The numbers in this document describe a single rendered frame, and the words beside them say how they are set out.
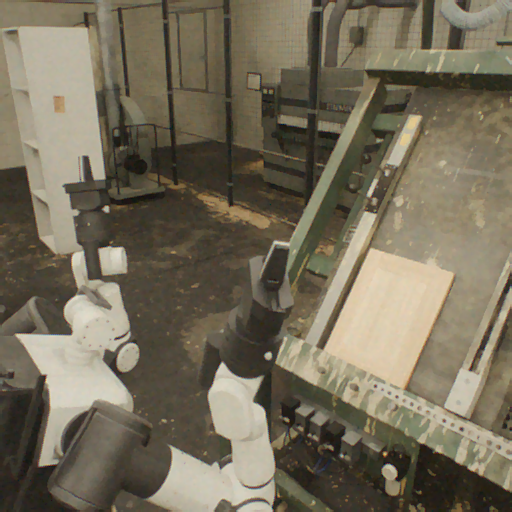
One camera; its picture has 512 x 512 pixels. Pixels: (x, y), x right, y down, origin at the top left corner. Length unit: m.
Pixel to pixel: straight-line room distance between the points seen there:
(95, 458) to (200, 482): 0.19
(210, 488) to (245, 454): 0.08
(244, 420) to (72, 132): 4.36
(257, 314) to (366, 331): 1.12
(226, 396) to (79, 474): 0.24
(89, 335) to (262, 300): 0.38
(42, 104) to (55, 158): 0.48
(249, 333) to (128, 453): 0.26
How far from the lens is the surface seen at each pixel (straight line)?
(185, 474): 0.86
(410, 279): 1.73
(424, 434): 1.59
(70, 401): 0.88
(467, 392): 1.55
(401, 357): 1.67
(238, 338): 0.69
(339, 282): 1.79
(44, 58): 4.85
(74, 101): 4.93
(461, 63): 2.02
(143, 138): 6.82
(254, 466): 0.89
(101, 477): 0.79
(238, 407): 0.76
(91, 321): 0.90
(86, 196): 1.22
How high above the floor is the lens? 1.88
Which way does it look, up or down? 24 degrees down
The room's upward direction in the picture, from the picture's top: straight up
